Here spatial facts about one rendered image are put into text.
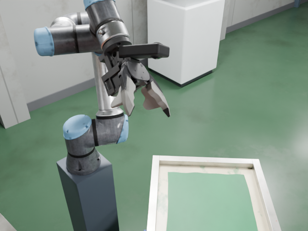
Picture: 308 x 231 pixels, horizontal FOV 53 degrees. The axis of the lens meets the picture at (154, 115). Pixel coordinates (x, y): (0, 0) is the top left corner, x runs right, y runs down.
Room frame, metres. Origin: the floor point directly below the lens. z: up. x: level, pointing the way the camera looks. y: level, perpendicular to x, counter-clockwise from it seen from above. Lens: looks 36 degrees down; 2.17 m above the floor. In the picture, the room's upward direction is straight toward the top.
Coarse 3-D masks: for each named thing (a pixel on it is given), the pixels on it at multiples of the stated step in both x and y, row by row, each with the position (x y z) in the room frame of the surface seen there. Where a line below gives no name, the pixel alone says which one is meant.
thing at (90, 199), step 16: (64, 160) 1.00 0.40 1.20; (64, 176) 0.95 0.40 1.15; (80, 176) 0.91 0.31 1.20; (96, 176) 0.92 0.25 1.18; (112, 176) 0.98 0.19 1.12; (64, 192) 0.99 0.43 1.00; (80, 192) 0.87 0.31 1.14; (96, 192) 0.92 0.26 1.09; (112, 192) 0.97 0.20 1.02; (80, 208) 0.87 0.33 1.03; (96, 208) 0.91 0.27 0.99; (112, 208) 0.96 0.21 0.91; (80, 224) 0.90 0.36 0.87; (96, 224) 0.90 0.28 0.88; (112, 224) 0.96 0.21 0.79
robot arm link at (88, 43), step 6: (78, 30) 0.79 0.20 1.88; (84, 30) 0.79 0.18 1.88; (90, 30) 0.78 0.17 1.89; (78, 36) 0.78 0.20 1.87; (84, 36) 0.78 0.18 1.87; (90, 36) 0.78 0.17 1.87; (78, 42) 0.77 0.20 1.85; (84, 42) 0.77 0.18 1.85; (90, 42) 0.78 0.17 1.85; (96, 42) 0.78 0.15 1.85; (78, 48) 0.77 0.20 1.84; (84, 48) 0.78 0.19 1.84; (90, 48) 0.78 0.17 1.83; (96, 48) 0.78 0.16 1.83; (96, 54) 0.82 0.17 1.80
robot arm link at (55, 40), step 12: (60, 24) 0.89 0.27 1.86; (72, 24) 1.09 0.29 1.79; (36, 36) 0.76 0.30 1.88; (48, 36) 0.76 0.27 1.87; (60, 36) 0.77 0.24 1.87; (72, 36) 0.77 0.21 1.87; (36, 48) 0.75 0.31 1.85; (48, 48) 0.75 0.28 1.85; (60, 48) 0.76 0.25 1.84; (72, 48) 0.77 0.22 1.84
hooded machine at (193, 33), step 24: (168, 0) 3.91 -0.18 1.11; (192, 0) 3.77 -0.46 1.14; (216, 0) 4.01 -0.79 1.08; (168, 24) 3.83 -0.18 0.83; (192, 24) 3.72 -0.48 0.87; (216, 24) 4.04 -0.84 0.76; (192, 48) 3.74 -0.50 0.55; (216, 48) 4.09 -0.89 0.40; (168, 72) 3.81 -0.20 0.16; (192, 72) 3.77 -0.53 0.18
